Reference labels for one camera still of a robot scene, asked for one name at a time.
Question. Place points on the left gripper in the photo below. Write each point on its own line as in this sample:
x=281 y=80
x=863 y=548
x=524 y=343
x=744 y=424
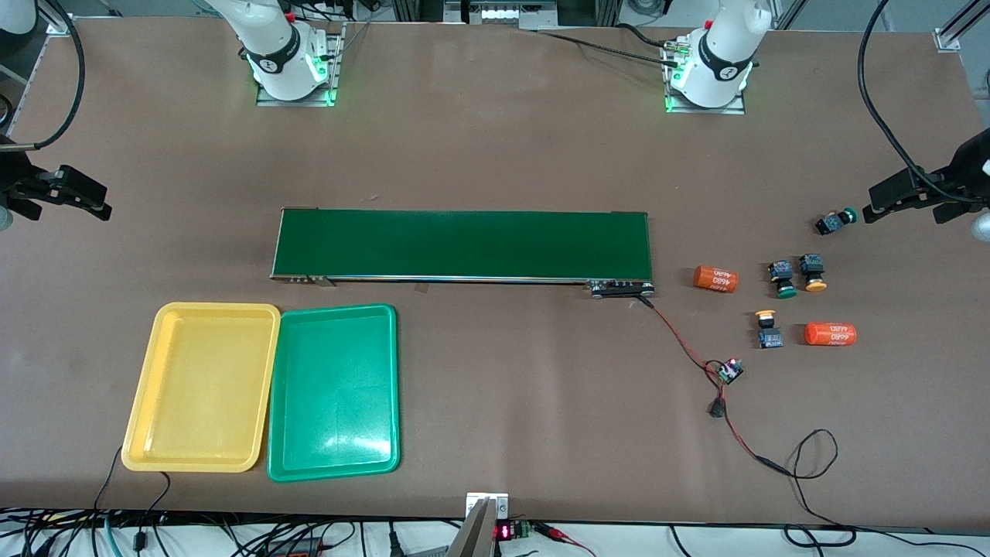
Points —
x=961 y=172

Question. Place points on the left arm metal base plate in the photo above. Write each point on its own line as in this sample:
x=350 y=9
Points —
x=731 y=108

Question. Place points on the green conveyor belt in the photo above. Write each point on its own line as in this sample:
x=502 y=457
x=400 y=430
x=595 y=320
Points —
x=464 y=244

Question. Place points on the orange cylinder white 4680 print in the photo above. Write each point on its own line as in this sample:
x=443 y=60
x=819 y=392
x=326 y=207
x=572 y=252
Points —
x=715 y=279
x=830 y=334

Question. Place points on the white lit device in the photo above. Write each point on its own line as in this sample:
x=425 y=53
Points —
x=503 y=11

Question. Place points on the aluminium profile bracket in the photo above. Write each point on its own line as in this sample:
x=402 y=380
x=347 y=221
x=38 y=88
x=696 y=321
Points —
x=60 y=25
x=950 y=39

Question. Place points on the black motor controller board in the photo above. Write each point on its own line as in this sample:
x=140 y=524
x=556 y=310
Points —
x=729 y=372

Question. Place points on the yellow push button switch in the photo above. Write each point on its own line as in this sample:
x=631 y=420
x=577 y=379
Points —
x=812 y=267
x=769 y=337

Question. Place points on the yellow plastic tray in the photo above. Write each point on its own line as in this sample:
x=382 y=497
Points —
x=201 y=387

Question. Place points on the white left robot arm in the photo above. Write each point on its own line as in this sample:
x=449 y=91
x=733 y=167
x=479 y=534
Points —
x=719 y=54

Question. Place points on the red alligator clip lead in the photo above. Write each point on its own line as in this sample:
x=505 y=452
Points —
x=553 y=532

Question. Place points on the grey camera stand pole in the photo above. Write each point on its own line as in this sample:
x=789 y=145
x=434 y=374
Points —
x=472 y=538

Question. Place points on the red digit display module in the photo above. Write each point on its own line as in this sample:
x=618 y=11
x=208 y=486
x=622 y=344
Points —
x=504 y=531

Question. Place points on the green push button switch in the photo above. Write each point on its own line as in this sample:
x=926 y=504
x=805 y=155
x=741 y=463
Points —
x=831 y=224
x=781 y=272

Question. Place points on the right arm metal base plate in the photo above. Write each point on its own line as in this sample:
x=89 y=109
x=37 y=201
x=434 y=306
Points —
x=334 y=62

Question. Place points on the green plastic tray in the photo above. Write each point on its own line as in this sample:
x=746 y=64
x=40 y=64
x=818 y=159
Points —
x=332 y=394

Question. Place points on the silver metal table bracket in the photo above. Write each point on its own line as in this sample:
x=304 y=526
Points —
x=499 y=507

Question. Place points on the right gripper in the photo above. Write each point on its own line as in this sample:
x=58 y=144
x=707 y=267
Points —
x=11 y=172

